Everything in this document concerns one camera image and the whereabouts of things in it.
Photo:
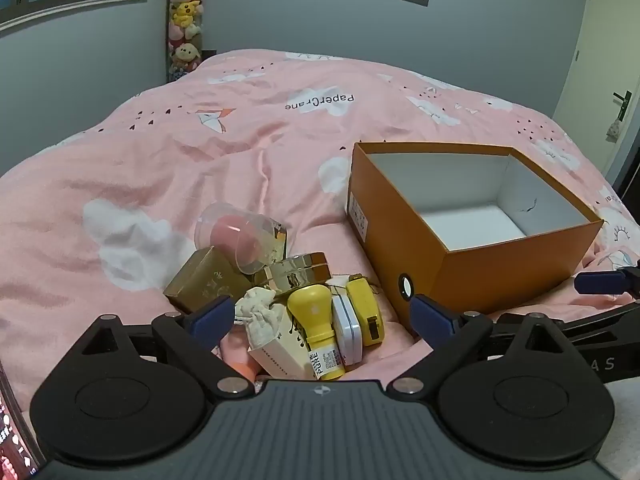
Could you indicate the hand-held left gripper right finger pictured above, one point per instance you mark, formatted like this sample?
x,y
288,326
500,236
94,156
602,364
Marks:
x,y
431,321

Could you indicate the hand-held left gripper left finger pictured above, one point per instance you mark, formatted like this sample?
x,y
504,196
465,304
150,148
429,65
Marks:
x,y
212,319

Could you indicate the white metal tin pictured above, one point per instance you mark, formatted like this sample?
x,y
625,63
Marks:
x,y
347,332

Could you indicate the smartphone with lit screen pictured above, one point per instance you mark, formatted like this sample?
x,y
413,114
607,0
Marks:
x,y
15,425

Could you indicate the white door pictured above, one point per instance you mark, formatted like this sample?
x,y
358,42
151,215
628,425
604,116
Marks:
x,y
600,60

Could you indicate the yellow tape measure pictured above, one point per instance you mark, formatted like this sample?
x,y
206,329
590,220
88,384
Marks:
x,y
362,305

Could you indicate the orange cardboard box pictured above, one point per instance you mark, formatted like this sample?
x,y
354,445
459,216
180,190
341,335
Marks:
x,y
475,280

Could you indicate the cream cardboard box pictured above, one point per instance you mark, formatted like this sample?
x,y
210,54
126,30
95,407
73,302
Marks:
x,y
285,355

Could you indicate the clear case with pink sponge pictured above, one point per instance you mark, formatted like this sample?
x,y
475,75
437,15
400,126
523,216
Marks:
x,y
235,235

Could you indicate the pink plastic bottle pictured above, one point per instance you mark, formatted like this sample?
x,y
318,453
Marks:
x,y
237,360

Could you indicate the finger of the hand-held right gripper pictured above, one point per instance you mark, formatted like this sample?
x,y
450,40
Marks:
x,y
595,283

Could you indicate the yellow capped bottle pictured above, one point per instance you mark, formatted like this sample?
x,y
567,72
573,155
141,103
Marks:
x,y
312,315

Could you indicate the hanging column of plush toys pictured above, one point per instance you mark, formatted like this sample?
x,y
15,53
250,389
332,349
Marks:
x,y
186,20

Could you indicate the pink cloud print duvet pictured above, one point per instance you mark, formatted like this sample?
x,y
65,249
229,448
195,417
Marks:
x,y
200,160

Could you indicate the cream cloth pouch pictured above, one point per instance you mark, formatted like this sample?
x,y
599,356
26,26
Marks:
x,y
257,315

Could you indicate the gold cardboard box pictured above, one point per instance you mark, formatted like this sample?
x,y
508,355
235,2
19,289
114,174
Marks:
x,y
210,275

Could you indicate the gold cosmetic jar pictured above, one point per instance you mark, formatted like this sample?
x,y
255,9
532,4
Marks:
x,y
295,270

